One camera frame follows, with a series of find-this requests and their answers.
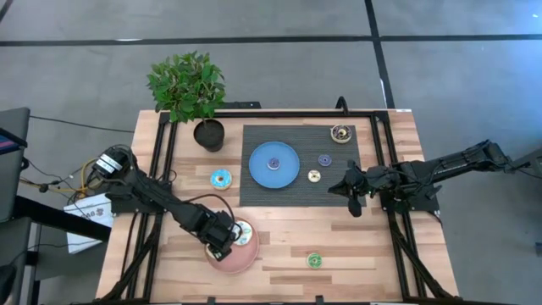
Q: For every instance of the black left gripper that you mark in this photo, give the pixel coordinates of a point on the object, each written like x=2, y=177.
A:
x=217, y=231

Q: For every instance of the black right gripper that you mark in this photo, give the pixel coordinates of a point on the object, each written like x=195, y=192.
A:
x=374, y=180

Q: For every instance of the large white blue-drizzled donut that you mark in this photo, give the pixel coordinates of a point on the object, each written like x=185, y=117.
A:
x=247, y=233

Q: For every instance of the large chocolate sprinkled donut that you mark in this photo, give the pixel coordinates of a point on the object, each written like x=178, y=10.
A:
x=335, y=135

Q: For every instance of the small blue frosted donut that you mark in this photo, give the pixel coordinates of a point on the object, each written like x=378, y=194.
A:
x=269, y=164

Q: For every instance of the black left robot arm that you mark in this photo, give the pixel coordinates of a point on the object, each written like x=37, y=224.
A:
x=161, y=199

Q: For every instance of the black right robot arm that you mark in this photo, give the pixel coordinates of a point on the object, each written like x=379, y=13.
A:
x=457, y=161

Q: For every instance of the pink plate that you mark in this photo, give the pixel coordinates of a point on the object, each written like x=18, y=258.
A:
x=245, y=260

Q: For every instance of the small cream frosted donut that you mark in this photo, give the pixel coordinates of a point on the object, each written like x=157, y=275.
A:
x=310, y=176

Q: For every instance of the small purple frosted donut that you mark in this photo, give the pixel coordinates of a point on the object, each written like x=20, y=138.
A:
x=321, y=160

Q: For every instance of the dark grey woven placemat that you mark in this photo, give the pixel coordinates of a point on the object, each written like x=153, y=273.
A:
x=305, y=195

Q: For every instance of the blue plate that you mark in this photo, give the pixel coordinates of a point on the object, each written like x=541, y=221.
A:
x=288, y=173

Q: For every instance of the large blue frosted donut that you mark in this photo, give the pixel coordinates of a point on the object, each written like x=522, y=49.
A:
x=216, y=180

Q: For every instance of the small green frosted donut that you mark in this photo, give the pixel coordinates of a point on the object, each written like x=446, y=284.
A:
x=310, y=260

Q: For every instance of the black plant pot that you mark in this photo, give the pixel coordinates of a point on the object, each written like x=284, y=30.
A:
x=209, y=136

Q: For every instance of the black flat box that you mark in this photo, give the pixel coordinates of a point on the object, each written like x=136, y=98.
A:
x=245, y=104

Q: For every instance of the white cardboard box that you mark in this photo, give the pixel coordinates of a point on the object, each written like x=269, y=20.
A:
x=84, y=212

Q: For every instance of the black table beam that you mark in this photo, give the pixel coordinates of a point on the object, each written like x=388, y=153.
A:
x=63, y=218

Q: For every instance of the green artificial tree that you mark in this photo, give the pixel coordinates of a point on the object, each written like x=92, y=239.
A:
x=186, y=84

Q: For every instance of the dark grey desk panel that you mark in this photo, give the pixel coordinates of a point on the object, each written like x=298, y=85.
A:
x=14, y=178

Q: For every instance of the dark tablet with screen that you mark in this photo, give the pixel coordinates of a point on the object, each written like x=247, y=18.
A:
x=8, y=142

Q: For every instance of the black frame clamp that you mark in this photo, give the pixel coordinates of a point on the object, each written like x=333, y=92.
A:
x=319, y=300
x=210, y=301

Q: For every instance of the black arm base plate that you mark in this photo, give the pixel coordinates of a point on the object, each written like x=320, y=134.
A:
x=123, y=204
x=423, y=205

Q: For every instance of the black camera mount arch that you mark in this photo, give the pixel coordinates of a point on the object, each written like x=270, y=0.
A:
x=345, y=107

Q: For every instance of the black aluminium table frame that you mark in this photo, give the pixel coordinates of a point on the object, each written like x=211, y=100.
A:
x=296, y=114

